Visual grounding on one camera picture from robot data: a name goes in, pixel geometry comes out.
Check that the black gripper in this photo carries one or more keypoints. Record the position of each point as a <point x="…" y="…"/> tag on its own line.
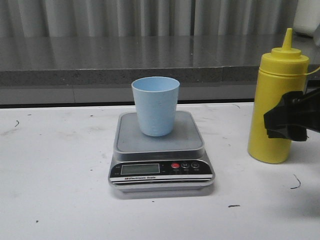
<point x="279" y="121"/>

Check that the yellow squeeze bottle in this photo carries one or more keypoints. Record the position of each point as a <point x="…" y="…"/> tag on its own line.
<point x="284" y="69"/>

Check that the light blue plastic cup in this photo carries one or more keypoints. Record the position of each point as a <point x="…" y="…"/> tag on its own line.
<point x="156" y="99"/>

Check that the silver electronic kitchen scale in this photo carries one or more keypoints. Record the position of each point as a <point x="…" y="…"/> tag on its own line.
<point x="176" y="161"/>

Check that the white container in background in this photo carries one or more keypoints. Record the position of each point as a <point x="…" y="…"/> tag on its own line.
<point x="307" y="17"/>

